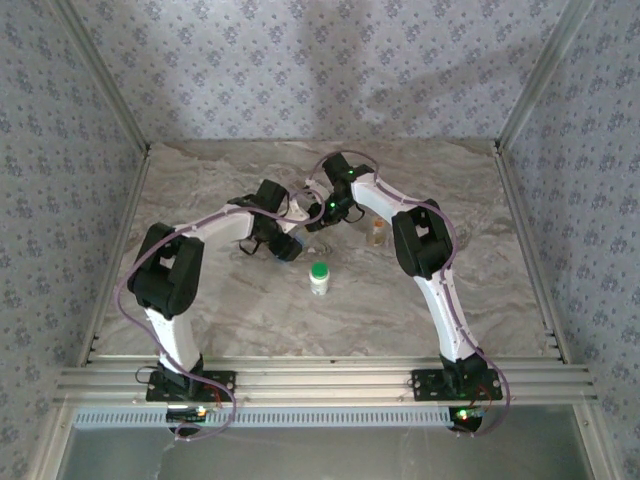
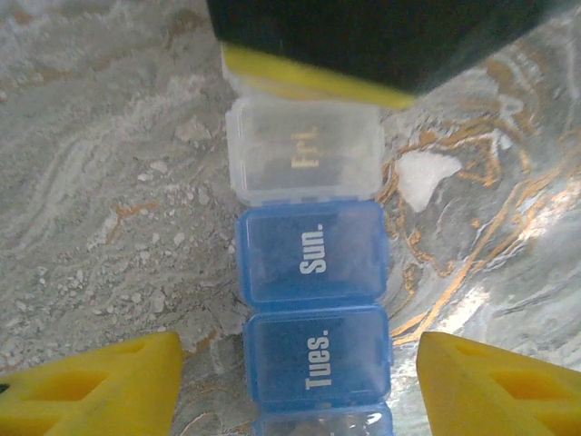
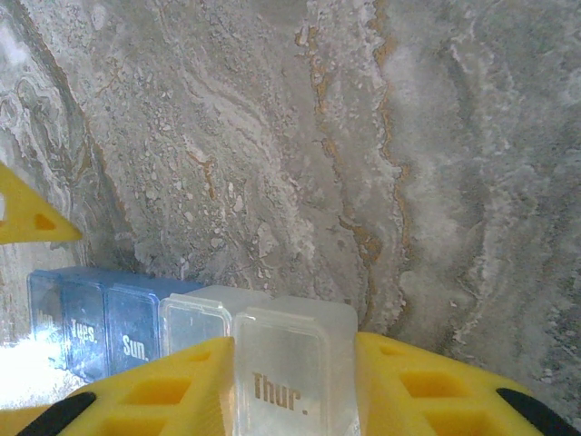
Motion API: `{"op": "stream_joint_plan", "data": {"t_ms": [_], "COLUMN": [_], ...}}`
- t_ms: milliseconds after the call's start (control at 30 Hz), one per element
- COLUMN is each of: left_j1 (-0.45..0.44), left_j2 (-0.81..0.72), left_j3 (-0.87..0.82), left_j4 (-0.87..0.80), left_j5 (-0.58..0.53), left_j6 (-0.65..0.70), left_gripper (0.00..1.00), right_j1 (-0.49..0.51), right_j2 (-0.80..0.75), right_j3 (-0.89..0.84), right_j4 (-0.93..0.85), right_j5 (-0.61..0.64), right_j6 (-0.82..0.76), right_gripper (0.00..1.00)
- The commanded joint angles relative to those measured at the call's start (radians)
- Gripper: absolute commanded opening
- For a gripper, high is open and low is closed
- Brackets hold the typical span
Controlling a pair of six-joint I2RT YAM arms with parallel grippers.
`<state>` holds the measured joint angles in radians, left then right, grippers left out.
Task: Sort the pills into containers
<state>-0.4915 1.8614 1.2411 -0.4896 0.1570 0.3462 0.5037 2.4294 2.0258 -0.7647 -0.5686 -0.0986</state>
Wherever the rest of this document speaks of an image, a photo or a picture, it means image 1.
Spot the aluminium side rail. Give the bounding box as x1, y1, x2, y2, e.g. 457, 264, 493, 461
493, 143, 572, 365
77, 147, 153, 369

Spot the aluminium frame leg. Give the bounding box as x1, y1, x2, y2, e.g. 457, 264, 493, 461
573, 403, 624, 480
27, 404, 77, 480

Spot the grey metal base panel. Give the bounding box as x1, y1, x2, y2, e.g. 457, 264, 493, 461
57, 424, 599, 480

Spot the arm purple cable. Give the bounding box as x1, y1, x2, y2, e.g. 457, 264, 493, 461
305, 151, 511, 439
115, 187, 326, 444

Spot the long aluminium frame beam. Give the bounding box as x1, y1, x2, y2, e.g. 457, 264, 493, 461
53, 355, 599, 407

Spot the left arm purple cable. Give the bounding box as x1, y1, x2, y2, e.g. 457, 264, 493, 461
115, 187, 326, 444

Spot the small circuit board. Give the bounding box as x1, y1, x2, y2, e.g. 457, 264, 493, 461
166, 405, 210, 422
448, 407, 489, 422

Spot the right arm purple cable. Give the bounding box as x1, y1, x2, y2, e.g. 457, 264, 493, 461
305, 151, 511, 439

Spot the aluminium corner post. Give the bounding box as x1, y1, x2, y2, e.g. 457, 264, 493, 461
493, 0, 599, 151
49, 0, 153, 155

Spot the white pill bottle green cap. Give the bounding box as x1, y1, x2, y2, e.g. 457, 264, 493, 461
308, 261, 331, 297

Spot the grey slotted cable duct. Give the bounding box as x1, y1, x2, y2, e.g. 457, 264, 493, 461
74, 405, 454, 429

